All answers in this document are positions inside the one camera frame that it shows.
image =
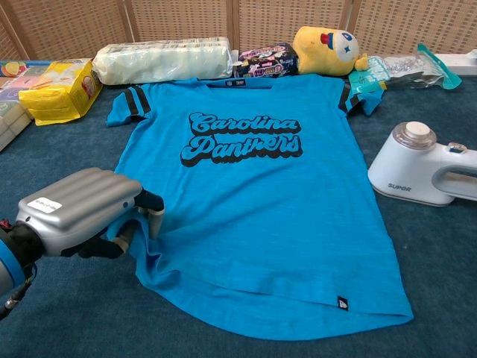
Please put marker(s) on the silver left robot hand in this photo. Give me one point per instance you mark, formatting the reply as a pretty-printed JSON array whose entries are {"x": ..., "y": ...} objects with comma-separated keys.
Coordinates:
[{"x": 78, "y": 205}]

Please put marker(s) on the blue Carolina Panthers shirt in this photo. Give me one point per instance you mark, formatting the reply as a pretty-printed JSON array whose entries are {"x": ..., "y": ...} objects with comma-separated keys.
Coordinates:
[{"x": 253, "y": 223}]

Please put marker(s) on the white handheld garment steamer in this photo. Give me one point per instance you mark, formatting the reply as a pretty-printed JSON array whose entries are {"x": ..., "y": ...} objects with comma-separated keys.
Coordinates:
[{"x": 406, "y": 168}]

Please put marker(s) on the dark teal carpet table cover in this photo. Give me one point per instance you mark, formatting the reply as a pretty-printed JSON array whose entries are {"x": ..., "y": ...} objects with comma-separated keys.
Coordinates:
[{"x": 67, "y": 156}]

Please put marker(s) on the pastel tissue box pack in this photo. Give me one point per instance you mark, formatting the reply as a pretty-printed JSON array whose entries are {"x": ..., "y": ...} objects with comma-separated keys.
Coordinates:
[{"x": 11, "y": 119}]

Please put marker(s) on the yellow biscuit bag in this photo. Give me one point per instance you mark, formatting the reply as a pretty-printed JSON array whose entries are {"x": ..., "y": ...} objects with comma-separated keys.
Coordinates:
[{"x": 59, "y": 93}]

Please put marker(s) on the blue fruit print box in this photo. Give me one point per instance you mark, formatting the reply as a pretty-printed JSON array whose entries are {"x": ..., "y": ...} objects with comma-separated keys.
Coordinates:
[{"x": 13, "y": 69}]

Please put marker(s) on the white tissue roll pack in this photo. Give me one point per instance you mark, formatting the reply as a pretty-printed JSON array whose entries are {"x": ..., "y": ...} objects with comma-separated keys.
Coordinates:
[{"x": 160, "y": 61}]

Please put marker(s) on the wicker folding screen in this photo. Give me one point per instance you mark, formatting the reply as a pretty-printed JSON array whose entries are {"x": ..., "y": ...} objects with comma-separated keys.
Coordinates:
[{"x": 179, "y": 18}]

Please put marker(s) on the dark purple snack pack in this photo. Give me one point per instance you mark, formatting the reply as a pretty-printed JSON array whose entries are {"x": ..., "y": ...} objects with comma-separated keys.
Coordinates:
[{"x": 266, "y": 61}]

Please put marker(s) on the yellow plush toy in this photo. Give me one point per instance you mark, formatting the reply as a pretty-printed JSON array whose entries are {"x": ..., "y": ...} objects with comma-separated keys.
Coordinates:
[{"x": 320, "y": 52}]

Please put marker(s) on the teal printed packet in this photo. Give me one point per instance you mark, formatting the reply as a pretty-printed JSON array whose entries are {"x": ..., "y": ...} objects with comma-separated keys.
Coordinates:
[{"x": 367, "y": 76}]

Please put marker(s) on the clear teal-edged plastic bag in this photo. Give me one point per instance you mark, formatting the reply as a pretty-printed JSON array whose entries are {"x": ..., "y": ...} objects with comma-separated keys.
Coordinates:
[{"x": 421, "y": 69}]

